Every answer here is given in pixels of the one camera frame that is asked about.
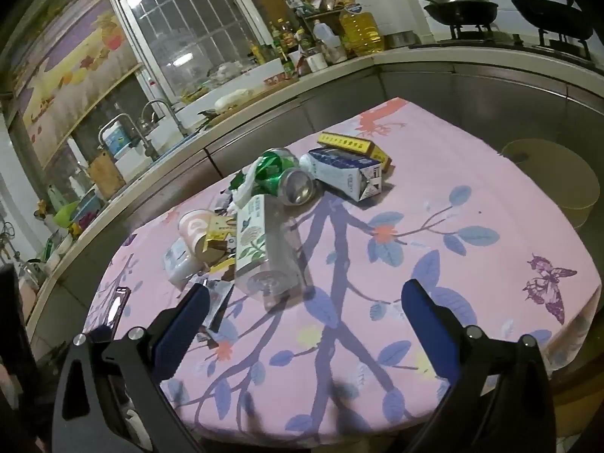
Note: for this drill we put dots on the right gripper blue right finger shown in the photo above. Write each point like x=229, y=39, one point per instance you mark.
x=436, y=328

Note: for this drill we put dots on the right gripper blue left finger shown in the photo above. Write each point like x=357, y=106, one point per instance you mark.
x=179, y=326

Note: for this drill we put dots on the pink white paper cup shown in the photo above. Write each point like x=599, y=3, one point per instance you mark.
x=193, y=227

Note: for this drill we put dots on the clear plastic bottle green label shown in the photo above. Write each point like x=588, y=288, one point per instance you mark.
x=267, y=266

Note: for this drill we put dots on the blue white milk carton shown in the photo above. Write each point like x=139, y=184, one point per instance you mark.
x=358, y=177

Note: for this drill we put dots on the crushed green soda can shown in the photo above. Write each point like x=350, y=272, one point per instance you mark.
x=277, y=172

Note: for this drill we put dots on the long yellow box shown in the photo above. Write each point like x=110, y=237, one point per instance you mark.
x=361, y=146

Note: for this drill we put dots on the chrome kitchen faucet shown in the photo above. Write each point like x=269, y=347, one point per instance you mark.
x=153, y=133

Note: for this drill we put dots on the beige trash bin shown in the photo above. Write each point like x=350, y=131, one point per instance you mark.
x=561, y=173

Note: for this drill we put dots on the white tissue pack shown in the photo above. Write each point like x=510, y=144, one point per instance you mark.
x=181, y=264

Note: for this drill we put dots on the smartphone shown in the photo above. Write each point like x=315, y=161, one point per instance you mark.
x=116, y=306

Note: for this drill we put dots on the pink floral tablecloth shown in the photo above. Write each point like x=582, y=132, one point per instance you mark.
x=342, y=359

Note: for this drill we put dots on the white plastic bag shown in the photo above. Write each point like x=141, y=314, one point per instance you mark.
x=241, y=187

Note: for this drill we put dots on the wooden cutting board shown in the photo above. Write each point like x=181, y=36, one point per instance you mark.
x=105, y=175

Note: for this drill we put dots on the white mug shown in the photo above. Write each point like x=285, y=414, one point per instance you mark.
x=316, y=62

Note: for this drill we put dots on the white plastic jug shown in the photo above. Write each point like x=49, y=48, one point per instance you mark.
x=334, y=49

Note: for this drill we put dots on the large cooking oil bottle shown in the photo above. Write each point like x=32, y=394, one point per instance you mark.
x=361, y=29

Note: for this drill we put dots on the gas stove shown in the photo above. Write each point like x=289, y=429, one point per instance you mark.
x=484, y=36

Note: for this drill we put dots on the steel wok with lid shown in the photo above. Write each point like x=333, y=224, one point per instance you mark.
x=459, y=13

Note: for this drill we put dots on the black frying pan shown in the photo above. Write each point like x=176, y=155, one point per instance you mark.
x=555, y=17

